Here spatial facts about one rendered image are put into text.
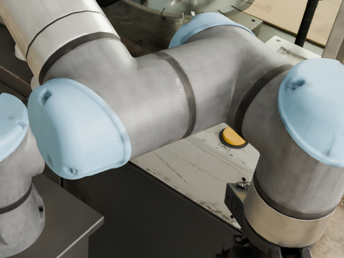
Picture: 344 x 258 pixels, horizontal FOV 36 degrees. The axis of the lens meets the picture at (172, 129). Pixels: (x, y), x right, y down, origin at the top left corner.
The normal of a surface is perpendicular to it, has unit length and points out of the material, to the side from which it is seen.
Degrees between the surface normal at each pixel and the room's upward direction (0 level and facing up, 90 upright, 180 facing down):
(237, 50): 14
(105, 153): 84
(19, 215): 72
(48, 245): 0
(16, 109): 8
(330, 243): 0
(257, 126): 79
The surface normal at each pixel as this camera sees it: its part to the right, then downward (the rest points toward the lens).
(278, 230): -0.39, 0.58
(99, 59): 0.22, -0.49
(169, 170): -0.59, 0.48
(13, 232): 0.58, 0.34
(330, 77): 0.13, -0.75
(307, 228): 0.19, 0.66
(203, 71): 0.40, -0.35
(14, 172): 0.59, 0.59
